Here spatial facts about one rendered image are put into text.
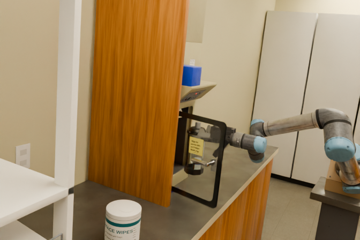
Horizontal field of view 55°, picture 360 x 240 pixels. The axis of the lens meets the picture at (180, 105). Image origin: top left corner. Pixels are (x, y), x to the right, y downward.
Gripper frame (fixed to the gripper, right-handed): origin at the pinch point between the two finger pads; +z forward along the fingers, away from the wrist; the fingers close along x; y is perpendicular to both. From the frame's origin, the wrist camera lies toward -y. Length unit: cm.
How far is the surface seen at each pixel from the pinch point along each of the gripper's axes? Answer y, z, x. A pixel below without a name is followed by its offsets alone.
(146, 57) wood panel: 38.5, 17.6, 25.9
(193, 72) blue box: 33.6, -1.9, 15.7
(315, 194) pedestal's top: -31, -58, -41
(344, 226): -48, -75, -46
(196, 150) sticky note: -1.2, -9.6, 20.5
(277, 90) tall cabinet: -6, 22, -293
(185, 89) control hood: 25.3, 0.2, 18.0
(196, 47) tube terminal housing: 44.4, 8.8, -7.8
